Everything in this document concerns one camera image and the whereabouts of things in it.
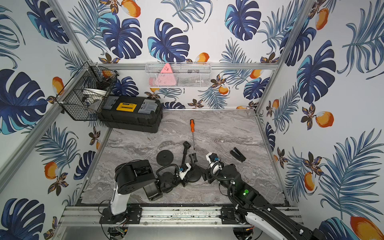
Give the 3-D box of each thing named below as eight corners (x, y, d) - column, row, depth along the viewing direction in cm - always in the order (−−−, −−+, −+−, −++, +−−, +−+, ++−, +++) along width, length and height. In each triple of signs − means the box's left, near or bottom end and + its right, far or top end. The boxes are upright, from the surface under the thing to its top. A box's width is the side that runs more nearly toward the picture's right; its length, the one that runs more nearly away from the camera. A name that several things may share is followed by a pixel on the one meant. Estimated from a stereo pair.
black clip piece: (241, 163, 95) (242, 161, 93) (229, 152, 100) (230, 150, 97) (246, 158, 97) (247, 156, 95) (234, 149, 101) (235, 146, 99)
